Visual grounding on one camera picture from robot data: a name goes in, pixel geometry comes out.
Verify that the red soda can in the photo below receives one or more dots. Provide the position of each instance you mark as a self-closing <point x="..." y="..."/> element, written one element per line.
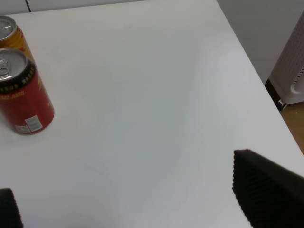
<point x="24" y="101"/>

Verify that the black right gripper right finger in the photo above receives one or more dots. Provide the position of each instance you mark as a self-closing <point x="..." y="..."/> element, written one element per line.
<point x="269" y="195"/>

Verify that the white perforated appliance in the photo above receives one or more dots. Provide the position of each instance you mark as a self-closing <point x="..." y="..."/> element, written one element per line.
<point x="287" y="77"/>

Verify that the gold energy drink can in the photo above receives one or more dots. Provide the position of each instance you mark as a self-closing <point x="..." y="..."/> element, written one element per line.
<point x="11" y="36"/>

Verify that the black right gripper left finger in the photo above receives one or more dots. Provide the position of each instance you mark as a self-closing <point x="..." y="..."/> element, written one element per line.
<point x="9" y="213"/>

